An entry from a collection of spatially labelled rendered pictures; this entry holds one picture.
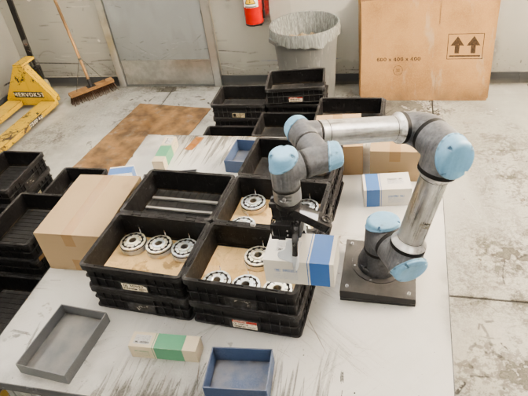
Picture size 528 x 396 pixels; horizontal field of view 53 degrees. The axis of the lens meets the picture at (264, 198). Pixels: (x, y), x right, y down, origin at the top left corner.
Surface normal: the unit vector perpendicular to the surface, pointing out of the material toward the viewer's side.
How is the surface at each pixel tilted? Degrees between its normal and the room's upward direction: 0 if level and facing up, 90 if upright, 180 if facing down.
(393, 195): 90
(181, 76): 90
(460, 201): 0
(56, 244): 90
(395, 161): 90
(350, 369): 0
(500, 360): 0
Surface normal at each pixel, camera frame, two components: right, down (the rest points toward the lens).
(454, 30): -0.25, 0.46
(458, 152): 0.34, 0.49
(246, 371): -0.11, -0.79
